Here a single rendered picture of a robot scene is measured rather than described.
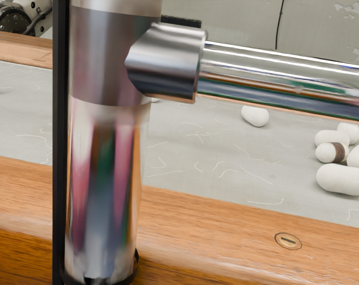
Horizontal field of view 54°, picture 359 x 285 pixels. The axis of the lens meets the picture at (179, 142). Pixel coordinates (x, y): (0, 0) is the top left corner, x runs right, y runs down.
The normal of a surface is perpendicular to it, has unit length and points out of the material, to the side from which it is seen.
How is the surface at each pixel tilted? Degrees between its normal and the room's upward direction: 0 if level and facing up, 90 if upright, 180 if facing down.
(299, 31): 90
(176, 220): 0
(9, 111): 0
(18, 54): 45
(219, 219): 0
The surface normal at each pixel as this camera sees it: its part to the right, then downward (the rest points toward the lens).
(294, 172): 0.14, -0.92
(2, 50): -0.02, -0.40
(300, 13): -0.18, 0.35
